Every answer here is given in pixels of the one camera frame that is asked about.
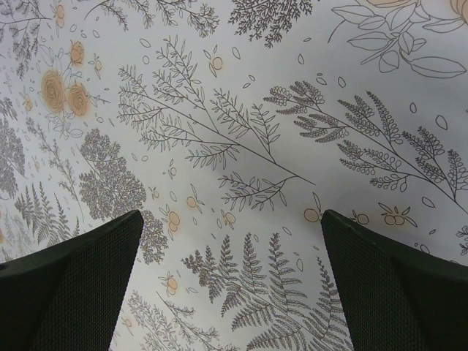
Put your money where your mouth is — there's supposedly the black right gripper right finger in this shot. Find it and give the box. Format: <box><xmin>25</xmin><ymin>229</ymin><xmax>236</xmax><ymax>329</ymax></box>
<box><xmin>321</xmin><ymin>210</ymin><xmax>467</xmax><ymax>350</ymax></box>

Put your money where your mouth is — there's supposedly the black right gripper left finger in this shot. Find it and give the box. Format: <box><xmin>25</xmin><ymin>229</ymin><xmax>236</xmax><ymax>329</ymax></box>
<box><xmin>1</xmin><ymin>210</ymin><xmax>143</xmax><ymax>350</ymax></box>

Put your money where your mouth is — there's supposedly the floral patterned table mat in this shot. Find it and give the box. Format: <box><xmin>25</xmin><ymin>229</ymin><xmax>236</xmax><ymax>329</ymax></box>
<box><xmin>1</xmin><ymin>1</ymin><xmax>467</xmax><ymax>350</ymax></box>

